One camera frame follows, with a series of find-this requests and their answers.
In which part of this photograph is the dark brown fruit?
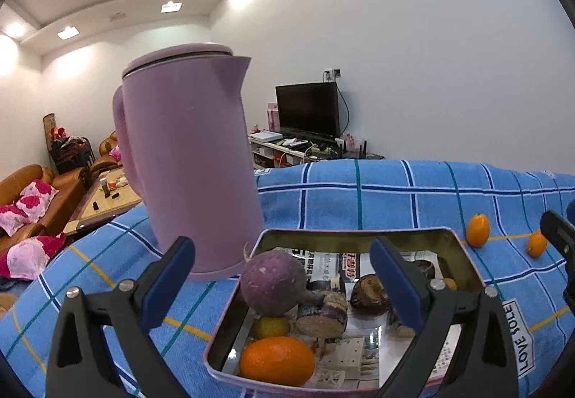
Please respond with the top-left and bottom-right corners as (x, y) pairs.
(349, 273), (391, 317)

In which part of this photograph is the black router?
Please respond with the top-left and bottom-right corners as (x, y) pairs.
(340, 140), (368, 158)

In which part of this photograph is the black power cable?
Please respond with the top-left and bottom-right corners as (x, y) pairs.
(337, 86), (353, 136)

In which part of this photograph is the dark metal rack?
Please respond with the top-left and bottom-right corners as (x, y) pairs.
(45, 113), (94, 175)

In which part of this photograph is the wooden coffee table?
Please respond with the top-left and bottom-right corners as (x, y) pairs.
(63, 167), (144, 233)

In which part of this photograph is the small yellow fruit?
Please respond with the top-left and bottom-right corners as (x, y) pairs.
(250, 315), (292, 340)

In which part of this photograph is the white tv stand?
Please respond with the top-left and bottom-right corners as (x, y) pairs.
(249, 133), (385, 170)

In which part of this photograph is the round purple radish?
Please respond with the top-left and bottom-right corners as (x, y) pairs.
(240, 247), (308, 318)

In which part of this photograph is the black television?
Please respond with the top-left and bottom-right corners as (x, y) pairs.
(275, 82), (341, 139)

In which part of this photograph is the pink electric kettle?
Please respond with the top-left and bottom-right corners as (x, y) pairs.
(112, 43), (266, 282)

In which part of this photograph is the pink tin box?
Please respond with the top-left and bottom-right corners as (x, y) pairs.
(204, 227), (488, 394)

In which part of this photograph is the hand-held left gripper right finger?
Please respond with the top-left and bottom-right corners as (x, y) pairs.
(369, 236), (519, 398)

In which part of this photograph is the cut purple vegetable chunk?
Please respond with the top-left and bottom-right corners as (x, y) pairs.
(294, 277), (349, 338)

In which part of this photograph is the brown leather sofa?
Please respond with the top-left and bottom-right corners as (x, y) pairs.
(92, 131), (124, 170)
(0, 165), (88, 246)

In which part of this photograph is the blue plaid blanket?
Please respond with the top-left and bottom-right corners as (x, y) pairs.
(0, 159), (575, 398)

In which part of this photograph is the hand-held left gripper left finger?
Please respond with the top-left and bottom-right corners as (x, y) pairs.
(45, 236), (196, 398)

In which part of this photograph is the orange mandarin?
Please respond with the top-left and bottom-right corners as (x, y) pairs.
(526, 231), (549, 258)
(238, 336), (315, 387)

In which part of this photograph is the pink floral pillow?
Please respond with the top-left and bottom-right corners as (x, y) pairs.
(0, 205), (30, 235)
(15, 180), (60, 219)
(0, 234), (67, 281)

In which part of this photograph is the oval orange kumquat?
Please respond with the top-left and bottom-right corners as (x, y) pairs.
(466, 213), (490, 248)

